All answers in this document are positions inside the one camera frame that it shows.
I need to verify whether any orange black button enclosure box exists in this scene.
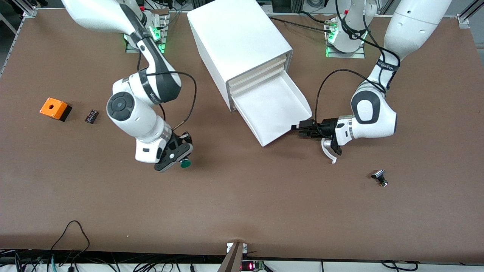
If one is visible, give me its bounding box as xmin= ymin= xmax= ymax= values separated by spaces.
xmin=39 ymin=97 xmax=73 ymax=122

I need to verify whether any thin black looped cable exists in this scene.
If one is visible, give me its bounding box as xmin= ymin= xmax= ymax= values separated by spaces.
xmin=50 ymin=220 xmax=91 ymax=265

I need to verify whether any black cable on table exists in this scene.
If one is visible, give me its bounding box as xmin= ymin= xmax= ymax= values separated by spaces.
xmin=268 ymin=17 xmax=329 ymax=34
xmin=299 ymin=11 xmax=331 ymax=24

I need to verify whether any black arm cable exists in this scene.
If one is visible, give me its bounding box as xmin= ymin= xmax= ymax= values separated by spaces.
xmin=137 ymin=51 xmax=197 ymax=132
xmin=315 ymin=0 xmax=401 ymax=129

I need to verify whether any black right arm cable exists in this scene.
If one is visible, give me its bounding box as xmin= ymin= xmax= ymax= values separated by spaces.
xmin=137 ymin=51 xmax=197 ymax=132

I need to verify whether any aluminium frame profile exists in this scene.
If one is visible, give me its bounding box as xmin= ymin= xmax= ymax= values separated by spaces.
xmin=457 ymin=0 xmax=484 ymax=29
xmin=15 ymin=0 xmax=38 ymax=17

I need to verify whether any device with red display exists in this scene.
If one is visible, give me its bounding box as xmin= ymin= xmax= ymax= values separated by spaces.
xmin=240 ymin=260 xmax=265 ymax=272

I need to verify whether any brown angled post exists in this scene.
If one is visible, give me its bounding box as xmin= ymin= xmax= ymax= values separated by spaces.
xmin=217 ymin=242 xmax=244 ymax=272

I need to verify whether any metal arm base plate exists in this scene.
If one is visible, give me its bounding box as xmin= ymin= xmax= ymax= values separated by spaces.
xmin=125 ymin=15 xmax=169 ymax=54
xmin=325 ymin=19 xmax=366 ymax=59

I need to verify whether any black knob selector switch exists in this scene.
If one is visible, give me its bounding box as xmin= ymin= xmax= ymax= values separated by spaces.
xmin=371 ymin=170 xmax=389 ymax=188

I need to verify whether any white curved plastic arc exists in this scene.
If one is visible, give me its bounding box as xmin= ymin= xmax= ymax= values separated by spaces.
xmin=321 ymin=138 xmax=337 ymax=165

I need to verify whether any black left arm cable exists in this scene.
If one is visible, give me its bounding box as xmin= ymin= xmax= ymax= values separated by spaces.
xmin=315 ymin=0 xmax=401 ymax=129

